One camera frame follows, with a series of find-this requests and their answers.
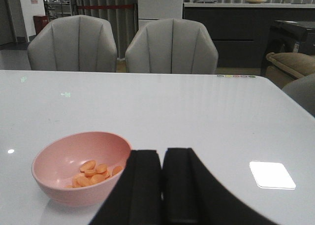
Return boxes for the orange ham slice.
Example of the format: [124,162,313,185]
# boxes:
[112,165,124,176]
[79,160,96,172]
[95,163,107,175]

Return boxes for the white cabinet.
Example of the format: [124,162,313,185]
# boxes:
[137,0,184,28]

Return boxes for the pink plastic bowl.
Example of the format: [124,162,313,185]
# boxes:
[31,131,131,207]

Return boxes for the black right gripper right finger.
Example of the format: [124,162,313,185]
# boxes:
[162,148,273,225]

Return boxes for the beige chair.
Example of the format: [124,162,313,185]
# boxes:
[126,18,219,74]
[27,15,117,72]

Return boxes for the grey chair at right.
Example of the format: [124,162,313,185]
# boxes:
[282,73,315,117]

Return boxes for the left beige chair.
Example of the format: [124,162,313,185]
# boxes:
[27,15,117,72]

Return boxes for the right beige chair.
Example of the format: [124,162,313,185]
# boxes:
[126,18,219,74]

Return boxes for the red trash bin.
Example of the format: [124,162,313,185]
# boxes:
[33,15,49,34]

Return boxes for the red barrier belt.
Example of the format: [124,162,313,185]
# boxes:
[76,4,135,10]

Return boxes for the dark grey counter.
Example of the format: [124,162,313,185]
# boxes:
[183,2,315,68]

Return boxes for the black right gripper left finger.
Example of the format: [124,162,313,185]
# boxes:
[90,150,161,225]

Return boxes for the background desk with items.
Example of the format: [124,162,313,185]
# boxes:
[43,0,71,19]

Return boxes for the tan cushion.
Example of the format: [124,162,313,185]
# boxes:
[265,52,315,89]

